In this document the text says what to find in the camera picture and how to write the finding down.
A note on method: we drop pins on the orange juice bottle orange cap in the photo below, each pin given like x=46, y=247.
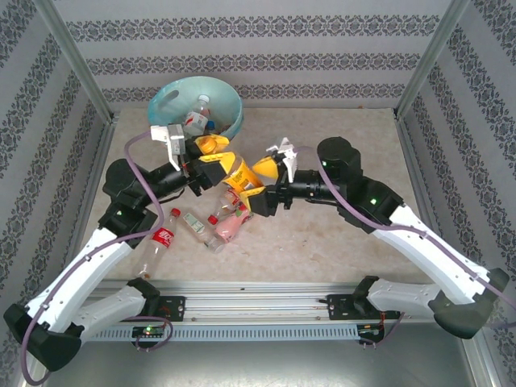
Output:
x=242, y=173

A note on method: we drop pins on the clear bottle red-white label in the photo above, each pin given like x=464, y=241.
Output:
x=195, y=119

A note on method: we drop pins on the pink drink bottle white cap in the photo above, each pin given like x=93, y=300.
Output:
x=230, y=227

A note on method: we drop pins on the small clear bottle green-white label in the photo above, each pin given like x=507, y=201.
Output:
x=197, y=225

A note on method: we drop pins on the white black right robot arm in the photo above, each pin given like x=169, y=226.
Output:
x=403, y=296

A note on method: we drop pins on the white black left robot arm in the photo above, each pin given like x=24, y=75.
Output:
x=60, y=290

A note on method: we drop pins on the cream plastic waste bin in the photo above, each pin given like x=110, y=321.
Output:
x=237, y=143

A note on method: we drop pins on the beige trash bin blue liner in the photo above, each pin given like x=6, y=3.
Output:
x=217, y=92

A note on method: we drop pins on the clear bottle orange-red label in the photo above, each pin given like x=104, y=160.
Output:
x=227, y=199

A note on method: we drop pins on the clear cola bottle red label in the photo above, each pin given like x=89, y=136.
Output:
x=162, y=238

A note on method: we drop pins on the small circuit board green light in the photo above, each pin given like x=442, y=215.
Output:
x=149, y=331

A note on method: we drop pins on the grey sheet metal shelf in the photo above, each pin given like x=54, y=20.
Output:
x=258, y=363

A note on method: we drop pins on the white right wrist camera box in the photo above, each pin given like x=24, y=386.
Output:
x=288, y=159

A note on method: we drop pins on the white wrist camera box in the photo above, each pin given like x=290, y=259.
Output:
x=288, y=159
x=173, y=141

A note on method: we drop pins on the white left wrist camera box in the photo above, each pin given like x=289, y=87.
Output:
x=173, y=141

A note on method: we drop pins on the aluminium left side rail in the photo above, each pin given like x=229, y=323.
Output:
x=104, y=139

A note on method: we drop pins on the aluminium right side rail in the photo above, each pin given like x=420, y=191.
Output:
x=408, y=145

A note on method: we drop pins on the aluminium mounting rail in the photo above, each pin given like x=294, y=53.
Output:
x=258, y=300

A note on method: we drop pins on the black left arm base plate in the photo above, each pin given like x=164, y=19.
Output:
x=173, y=308

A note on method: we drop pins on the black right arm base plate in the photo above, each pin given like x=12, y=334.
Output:
x=342, y=306

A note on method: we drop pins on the aluminium left frame post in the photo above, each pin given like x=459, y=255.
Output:
x=76, y=60

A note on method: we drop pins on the aluminium frame post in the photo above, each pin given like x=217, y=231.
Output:
x=76, y=60
x=431, y=56

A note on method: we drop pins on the aluminium right frame post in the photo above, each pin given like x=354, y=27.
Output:
x=431, y=56

